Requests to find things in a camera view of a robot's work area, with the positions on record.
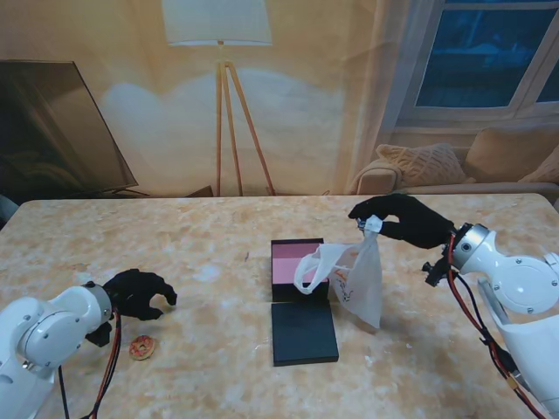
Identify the white framed window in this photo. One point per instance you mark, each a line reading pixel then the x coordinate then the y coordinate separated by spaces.
pixel 471 65

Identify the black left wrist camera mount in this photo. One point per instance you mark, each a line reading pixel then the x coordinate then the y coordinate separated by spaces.
pixel 100 334

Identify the black gift box pink inside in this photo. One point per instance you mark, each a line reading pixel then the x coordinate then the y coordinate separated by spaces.
pixel 284 262

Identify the cream knitted pillow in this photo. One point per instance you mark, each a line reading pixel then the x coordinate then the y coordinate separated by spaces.
pixel 546 172
pixel 423 163

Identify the white plastic bag orange logo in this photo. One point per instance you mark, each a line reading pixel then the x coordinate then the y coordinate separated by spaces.
pixel 362 283

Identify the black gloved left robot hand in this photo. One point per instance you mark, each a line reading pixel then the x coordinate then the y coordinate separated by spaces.
pixel 135 294

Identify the beige sofa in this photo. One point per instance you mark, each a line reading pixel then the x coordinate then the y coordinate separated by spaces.
pixel 375 176

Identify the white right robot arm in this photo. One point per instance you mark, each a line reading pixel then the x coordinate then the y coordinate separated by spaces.
pixel 519 283

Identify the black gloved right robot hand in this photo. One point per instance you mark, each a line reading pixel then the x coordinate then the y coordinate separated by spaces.
pixel 419 222

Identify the tripod floor lamp white shade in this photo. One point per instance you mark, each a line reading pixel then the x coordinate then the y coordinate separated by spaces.
pixel 218 22

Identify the black gift box lid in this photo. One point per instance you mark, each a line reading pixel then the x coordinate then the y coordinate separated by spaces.
pixel 303 331

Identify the dark grey chair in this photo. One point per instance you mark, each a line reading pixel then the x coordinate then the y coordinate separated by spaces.
pixel 5 209

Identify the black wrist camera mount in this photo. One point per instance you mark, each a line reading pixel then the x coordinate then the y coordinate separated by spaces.
pixel 436 272
pixel 100 334

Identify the sheer cream curtain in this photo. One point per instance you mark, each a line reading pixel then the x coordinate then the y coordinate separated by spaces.
pixel 371 87

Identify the plain beige pillow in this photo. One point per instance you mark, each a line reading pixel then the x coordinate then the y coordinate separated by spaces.
pixel 506 153

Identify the dark flat television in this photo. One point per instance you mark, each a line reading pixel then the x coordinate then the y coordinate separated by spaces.
pixel 43 131

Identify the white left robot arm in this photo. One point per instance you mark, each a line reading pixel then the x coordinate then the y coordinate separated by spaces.
pixel 35 331

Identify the orange glazed mini donut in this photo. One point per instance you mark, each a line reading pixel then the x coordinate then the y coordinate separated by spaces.
pixel 142 348

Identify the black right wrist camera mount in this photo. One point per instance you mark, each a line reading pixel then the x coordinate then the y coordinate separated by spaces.
pixel 436 272

